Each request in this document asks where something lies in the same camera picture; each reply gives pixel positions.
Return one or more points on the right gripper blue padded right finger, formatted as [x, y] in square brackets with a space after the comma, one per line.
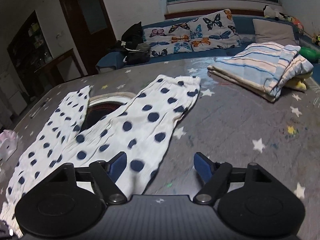
[204, 167]

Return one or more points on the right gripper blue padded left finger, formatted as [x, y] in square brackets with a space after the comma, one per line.
[116, 166]

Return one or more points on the white navy polka dot pants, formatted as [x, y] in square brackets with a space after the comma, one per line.
[141, 128]

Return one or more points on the black clothes pile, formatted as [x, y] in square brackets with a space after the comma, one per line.
[133, 47]

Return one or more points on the grey star tablecloth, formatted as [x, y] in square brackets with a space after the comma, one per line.
[232, 124]

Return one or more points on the round induction cooktop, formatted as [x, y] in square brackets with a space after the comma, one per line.
[102, 105]

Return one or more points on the black pen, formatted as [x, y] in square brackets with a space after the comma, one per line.
[39, 108]

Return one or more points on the pink white cloth bag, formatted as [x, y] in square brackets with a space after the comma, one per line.
[8, 144]

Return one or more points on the striped folded blanket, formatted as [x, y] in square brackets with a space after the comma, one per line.
[263, 68]

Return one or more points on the white refrigerator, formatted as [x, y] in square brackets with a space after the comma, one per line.
[12, 93]

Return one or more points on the dark wooden cabinet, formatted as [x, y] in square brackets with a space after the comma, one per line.
[33, 61]

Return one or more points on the yellow folded cloth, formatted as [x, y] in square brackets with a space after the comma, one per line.
[298, 82]

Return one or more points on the blue sofa bench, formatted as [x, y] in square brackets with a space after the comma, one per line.
[244, 24]

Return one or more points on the butterfly print pillow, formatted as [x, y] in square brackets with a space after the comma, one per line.
[213, 31]

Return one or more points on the grey plain pillow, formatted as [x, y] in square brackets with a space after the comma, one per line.
[267, 31]

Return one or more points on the green bowl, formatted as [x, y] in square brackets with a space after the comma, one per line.
[310, 54]

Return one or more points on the dark wooden door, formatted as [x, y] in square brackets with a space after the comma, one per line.
[91, 30]

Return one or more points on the plush toy panda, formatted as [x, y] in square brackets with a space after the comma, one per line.
[275, 15]

